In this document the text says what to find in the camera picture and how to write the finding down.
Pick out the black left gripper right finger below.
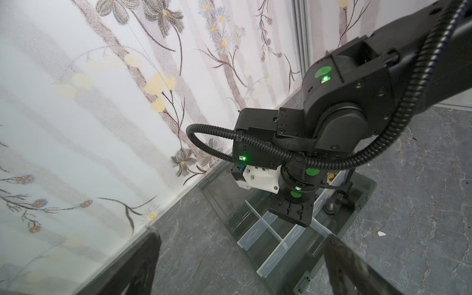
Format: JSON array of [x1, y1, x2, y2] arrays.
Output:
[[324, 234, 401, 295]]

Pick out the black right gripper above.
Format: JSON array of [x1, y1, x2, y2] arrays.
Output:
[[232, 108, 323, 227]]

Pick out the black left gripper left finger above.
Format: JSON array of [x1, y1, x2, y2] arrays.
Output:
[[73, 228, 162, 295]]

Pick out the black hex bolt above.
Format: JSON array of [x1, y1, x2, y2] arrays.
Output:
[[323, 196, 342, 215]]

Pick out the brass wing nut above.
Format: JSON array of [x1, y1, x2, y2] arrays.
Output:
[[326, 173, 337, 184]]

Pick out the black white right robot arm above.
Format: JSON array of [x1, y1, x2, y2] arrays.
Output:
[[231, 1, 472, 227]]

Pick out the green plastic organizer box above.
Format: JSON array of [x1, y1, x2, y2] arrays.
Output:
[[199, 163, 377, 295]]

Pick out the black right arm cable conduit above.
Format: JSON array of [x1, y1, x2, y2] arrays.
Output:
[[185, 0, 465, 171]]

